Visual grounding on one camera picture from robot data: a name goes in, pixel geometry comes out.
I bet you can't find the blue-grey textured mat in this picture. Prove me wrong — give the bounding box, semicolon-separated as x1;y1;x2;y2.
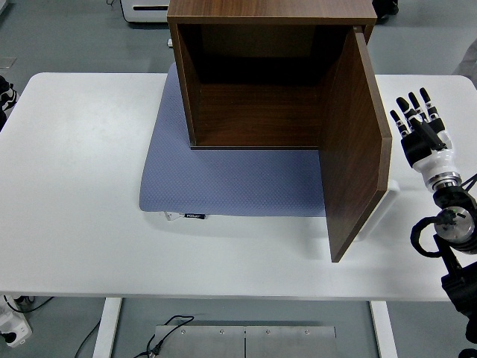
138;61;329;218

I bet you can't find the white table leg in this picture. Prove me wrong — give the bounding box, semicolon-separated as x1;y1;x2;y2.
92;297;123;358
370;300;399;358

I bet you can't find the person's foot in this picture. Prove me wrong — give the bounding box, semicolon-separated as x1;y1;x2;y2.
374;0;399;25

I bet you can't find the grey metal plate with screws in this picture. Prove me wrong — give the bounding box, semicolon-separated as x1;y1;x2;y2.
154;324;246;358
244;326;337;358

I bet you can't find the white power strip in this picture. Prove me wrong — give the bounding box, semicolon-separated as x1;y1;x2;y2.
0;313;33;348

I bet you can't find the white cabinet door handle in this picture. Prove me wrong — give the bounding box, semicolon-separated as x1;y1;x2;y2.
357;180;402;243

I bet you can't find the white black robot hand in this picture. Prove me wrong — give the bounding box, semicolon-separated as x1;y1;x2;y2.
389;87;458;180

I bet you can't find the black cable with connector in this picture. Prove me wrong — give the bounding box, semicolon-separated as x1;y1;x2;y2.
133;315;195;358

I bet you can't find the brown wooden cabinet door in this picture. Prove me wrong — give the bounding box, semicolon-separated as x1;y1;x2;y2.
317;26;394;263

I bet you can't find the white appliance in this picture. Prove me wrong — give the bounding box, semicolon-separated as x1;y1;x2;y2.
121;0;171;25

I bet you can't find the brown wooden cabinet body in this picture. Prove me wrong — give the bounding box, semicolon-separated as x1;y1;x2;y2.
166;0;378;151

